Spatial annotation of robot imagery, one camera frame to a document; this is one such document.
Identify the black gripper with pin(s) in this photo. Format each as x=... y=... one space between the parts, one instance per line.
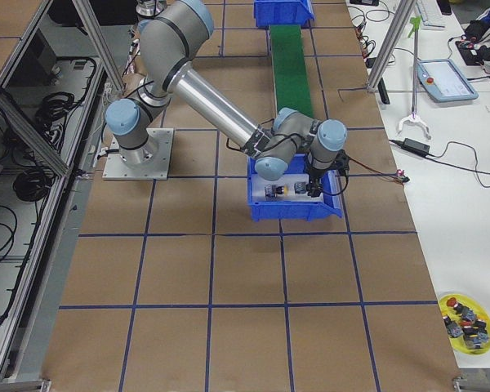
x=314 y=175

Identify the red push button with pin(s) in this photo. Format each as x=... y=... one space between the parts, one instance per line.
x=300 y=189

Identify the yellow push button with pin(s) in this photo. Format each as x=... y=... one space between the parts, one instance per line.
x=274 y=191

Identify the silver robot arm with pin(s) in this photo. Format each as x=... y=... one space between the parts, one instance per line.
x=168 y=44

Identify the blue bin right side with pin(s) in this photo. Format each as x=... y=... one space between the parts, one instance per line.
x=297 y=210

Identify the blue bin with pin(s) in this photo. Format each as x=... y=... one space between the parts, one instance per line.
x=297 y=210
x=282 y=12

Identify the white foam pad right bin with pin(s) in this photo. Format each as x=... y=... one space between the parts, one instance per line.
x=288 y=188

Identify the green conveyor belt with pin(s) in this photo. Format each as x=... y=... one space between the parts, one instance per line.
x=291 y=86

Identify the black power adapter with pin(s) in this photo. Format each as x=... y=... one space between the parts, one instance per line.
x=416 y=147

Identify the black handheld remote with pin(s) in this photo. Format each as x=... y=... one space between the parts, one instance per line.
x=383 y=93

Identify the teach pendant tablet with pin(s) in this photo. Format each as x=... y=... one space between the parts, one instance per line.
x=444 y=82

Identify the blue bin left side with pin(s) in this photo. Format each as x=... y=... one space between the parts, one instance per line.
x=282 y=12

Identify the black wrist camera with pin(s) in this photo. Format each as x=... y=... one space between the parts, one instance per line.
x=342 y=163

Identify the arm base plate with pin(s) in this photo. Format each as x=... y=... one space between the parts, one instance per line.
x=150 y=162

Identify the aluminium frame post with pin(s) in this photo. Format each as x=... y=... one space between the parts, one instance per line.
x=390 y=41

